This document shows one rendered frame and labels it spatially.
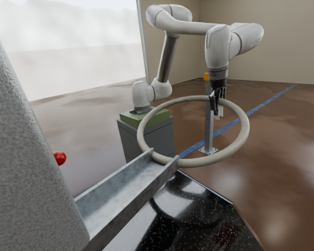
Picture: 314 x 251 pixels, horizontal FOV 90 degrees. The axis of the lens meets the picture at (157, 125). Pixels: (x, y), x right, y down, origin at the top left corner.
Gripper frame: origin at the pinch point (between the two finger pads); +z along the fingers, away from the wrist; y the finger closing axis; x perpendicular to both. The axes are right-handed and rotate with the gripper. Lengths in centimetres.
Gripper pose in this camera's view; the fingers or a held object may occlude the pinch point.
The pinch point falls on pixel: (218, 112)
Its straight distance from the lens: 93.1
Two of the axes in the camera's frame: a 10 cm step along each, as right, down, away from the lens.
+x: 6.6, 3.2, -6.8
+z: 2.4, 7.7, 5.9
